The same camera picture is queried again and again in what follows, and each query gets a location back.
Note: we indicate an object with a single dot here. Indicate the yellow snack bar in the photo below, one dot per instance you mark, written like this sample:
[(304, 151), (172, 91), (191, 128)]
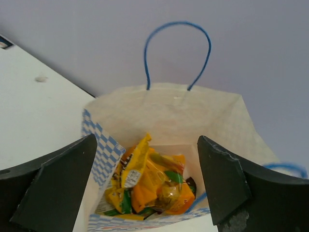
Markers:
[(136, 166), (130, 216), (115, 196)]

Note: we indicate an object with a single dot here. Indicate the checkered paper bag blue handles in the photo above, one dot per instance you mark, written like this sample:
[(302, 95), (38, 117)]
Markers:
[(175, 116)]

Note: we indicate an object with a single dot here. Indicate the yellow snack bar bottom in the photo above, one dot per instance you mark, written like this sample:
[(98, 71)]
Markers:
[(130, 216)]

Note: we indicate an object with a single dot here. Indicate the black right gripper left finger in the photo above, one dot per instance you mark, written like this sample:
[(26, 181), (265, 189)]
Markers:
[(45, 194)]

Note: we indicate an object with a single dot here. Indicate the yellow snack bar top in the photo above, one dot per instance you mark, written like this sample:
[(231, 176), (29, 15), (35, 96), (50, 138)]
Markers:
[(136, 166)]

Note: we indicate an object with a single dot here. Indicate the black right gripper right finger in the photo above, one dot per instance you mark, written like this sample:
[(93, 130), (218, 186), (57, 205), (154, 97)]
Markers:
[(247, 197)]

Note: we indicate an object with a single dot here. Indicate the purple brown candy packet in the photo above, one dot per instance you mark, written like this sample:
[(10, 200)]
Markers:
[(117, 175)]

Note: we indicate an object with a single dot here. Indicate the orange mango candy bag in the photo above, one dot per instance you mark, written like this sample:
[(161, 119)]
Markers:
[(162, 186)]

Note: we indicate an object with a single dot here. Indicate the green snack bag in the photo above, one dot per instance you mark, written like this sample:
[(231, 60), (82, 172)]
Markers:
[(106, 209)]

